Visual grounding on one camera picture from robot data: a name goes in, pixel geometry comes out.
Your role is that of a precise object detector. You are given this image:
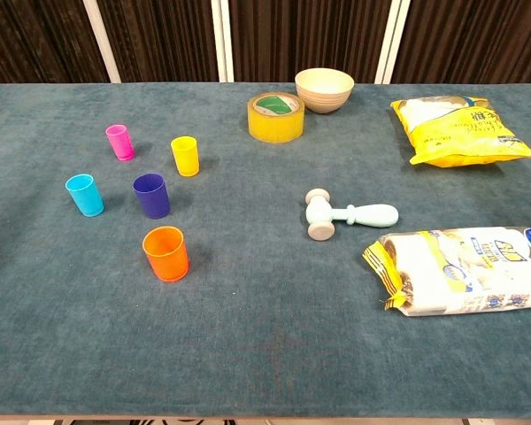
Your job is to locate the teal table cloth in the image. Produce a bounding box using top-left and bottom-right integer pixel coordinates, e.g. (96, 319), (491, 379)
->
(0, 81), (531, 420)

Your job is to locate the light blue plastic cup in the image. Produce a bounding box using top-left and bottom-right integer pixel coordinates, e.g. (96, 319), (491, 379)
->
(65, 174), (105, 219)

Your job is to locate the pale blue toy hammer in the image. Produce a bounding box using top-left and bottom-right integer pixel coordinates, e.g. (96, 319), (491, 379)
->
(304, 188), (400, 243)

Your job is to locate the purple plastic cup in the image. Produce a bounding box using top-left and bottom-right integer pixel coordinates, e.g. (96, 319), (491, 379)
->
(132, 173), (172, 220)

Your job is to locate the yellow packing tape roll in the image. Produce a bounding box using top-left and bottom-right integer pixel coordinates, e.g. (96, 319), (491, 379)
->
(247, 92), (306, 144)

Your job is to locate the orange plastic cup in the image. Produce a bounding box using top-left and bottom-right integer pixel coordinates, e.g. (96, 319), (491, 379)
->
(142, 226), (190, 283)

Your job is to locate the white and yellow food package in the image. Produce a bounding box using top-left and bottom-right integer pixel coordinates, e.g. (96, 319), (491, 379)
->
(361, 225), (531, 318)

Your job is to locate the yellow snack bag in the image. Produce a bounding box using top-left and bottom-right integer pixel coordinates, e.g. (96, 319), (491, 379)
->
(389, 95), (531, 168)

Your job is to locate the pink plastic cup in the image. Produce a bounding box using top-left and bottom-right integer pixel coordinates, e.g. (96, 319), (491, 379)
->
(104, 124), (135, 162)

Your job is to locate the beige bowl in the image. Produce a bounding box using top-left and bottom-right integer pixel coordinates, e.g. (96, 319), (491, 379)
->
(294, 67), (356, 115)

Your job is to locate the dark brown ribbed panel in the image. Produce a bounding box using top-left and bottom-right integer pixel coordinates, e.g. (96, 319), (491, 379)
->
(391, 0), (531, 89)
(227, 0), (393, 84)
(0, 0), (112, 85)
(96, 0), (220, 84)

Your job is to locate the yellow plastic cup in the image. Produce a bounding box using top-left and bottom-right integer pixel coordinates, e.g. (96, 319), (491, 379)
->
(170, 135), (201, 178)

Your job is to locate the white partition post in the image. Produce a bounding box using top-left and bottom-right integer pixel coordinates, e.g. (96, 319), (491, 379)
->
(373, 0), (412, 85)
(210, 0), (235, 83)
(81, 0), (122, 84)

